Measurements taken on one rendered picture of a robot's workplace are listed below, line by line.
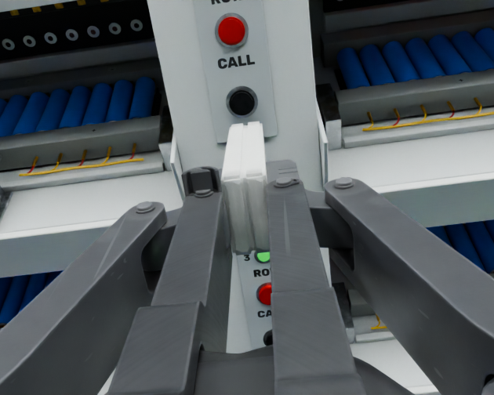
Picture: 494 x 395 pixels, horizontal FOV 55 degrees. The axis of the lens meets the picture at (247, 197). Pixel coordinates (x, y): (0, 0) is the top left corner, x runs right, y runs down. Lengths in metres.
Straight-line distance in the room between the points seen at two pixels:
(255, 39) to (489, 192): 0.19
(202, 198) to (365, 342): 0.34
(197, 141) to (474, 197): 0.20
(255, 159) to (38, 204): 0.26
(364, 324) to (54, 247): 0.28
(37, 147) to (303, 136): 0.22
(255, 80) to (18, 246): 0.21
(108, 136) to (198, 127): 0.10
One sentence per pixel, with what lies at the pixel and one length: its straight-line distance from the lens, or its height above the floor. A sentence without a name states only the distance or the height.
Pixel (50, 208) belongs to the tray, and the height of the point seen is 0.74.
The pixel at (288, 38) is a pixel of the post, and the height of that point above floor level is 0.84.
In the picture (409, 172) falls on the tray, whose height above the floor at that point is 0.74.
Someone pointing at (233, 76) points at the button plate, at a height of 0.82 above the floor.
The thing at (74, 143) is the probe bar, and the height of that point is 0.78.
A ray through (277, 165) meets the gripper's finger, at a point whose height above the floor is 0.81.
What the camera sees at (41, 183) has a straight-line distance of 0.41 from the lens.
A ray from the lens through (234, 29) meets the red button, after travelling 0.30.
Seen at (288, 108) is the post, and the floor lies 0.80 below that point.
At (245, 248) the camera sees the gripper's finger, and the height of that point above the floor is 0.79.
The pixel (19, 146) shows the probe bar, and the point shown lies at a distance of 0.42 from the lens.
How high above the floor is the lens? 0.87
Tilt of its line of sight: 23 degrees down
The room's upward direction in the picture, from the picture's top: 9 degrees counter-clockwise
